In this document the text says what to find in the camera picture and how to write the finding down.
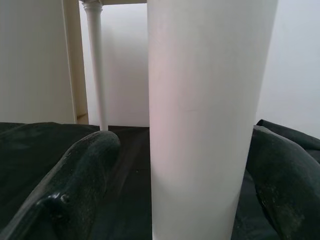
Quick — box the black fabric table cover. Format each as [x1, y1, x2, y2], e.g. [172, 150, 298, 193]
[0, 118, 320, 240]

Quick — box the white plastic children table top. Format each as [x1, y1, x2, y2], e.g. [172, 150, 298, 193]
[78, 0, 148, 7]

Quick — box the white plastic table leg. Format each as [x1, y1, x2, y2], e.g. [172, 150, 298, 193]
[83, 0, 109, 132]
[145, 0, 280, 240]

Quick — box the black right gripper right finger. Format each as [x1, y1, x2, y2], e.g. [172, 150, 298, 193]
[246, 124, 320, 240]

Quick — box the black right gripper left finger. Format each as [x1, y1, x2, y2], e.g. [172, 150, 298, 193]
[0, 130, 121, 240]

